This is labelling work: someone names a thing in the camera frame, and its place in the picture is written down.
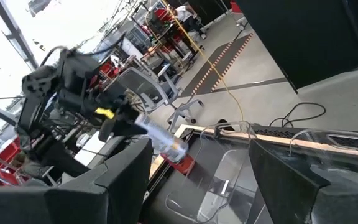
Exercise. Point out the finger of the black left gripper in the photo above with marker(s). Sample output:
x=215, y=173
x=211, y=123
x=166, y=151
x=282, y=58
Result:
x=123, y=129
x=130, y=110

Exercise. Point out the cluttered workbench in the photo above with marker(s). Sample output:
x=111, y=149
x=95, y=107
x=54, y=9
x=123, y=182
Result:
x=166, y=34

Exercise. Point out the person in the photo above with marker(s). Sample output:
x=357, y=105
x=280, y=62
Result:
x=183, y=14

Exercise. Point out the black folding partition screen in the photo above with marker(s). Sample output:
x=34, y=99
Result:
x=306, y=37

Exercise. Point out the black mat with striped edge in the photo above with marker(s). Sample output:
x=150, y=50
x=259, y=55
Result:
x=228, y=56

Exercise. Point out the white Celsius can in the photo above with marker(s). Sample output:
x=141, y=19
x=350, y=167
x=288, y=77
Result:
x=162, y=138

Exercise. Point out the yellow tape strip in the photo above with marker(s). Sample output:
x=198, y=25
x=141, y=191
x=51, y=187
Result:
x=105, y=113

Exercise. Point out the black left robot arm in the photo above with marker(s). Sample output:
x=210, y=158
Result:
x=37, y=109

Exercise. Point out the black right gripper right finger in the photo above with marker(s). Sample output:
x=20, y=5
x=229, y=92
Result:
x=284, y=193

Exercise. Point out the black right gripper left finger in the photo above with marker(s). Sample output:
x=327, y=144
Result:
x=73, y=205

